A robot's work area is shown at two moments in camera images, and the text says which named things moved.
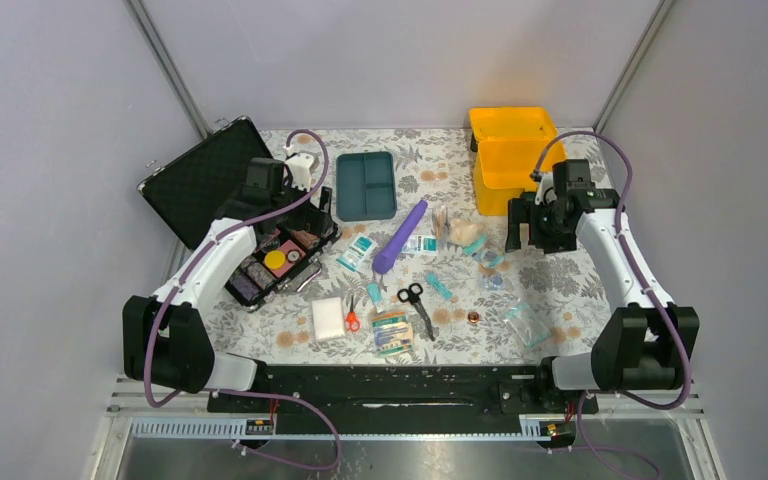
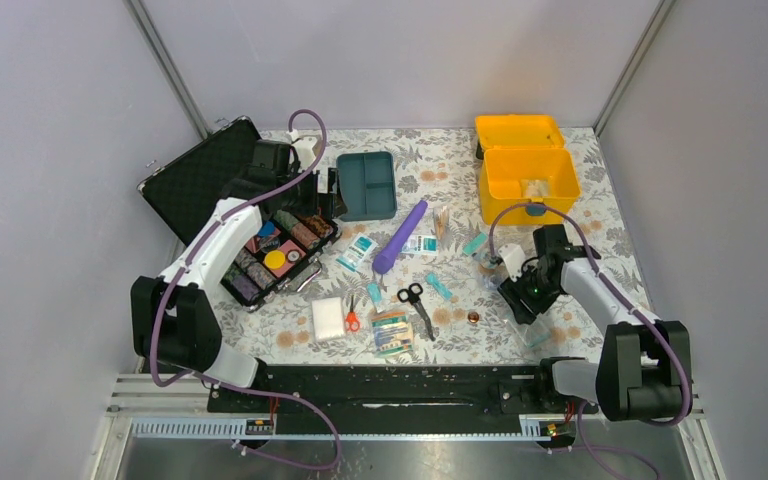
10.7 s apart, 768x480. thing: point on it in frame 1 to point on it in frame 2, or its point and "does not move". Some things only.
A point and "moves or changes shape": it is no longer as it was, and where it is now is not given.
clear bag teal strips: [528, 324] does not move
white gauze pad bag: [328, 318] does not move
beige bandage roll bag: [463, 231] moves or changes shape
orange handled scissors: [352, 322] does not move
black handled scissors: [412, 295] does not move
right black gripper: [523, 210] to [512, 292]
